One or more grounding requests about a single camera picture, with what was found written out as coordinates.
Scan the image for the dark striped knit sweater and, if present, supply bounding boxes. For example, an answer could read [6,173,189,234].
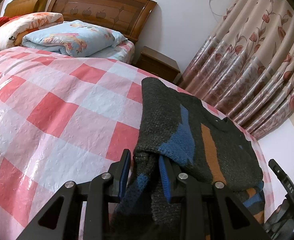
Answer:
[111,77,265,239]

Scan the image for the black tripod stand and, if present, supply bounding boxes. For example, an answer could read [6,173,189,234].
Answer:
[263,159,294,239]

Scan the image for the pink checkered bed cover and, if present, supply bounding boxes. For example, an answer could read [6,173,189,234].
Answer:
[0,45,274,240]

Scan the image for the pink floral curtain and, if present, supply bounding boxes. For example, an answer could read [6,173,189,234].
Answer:
[179,0,294,139]

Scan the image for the dark wooden nightstand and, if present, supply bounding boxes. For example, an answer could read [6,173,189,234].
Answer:
[136,46,180,83]

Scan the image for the floral mattress sheet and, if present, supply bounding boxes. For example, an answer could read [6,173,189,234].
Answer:
[89,40,135,64]

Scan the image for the light blue floral folded quilt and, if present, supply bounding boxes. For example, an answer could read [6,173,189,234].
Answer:
[21,20,127,57]

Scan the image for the orange floral white folded quilt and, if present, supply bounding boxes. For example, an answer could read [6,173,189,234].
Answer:
[0,12,64,51]

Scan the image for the glossy brown wooden headboard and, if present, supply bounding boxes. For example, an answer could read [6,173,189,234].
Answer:
[47,0,157,43]

